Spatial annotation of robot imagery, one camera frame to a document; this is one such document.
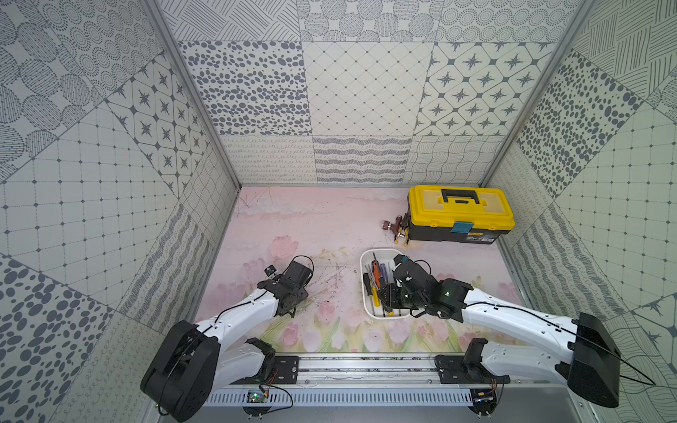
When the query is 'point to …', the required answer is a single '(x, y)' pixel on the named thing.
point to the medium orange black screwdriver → (375, 268)
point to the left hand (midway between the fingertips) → (298, 290)
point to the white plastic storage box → (366, 259)
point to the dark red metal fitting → (394, 227)
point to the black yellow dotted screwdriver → (367, 281)
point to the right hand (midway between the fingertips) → (384, 297)
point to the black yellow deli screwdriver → (390, 313)
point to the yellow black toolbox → (457, 213)
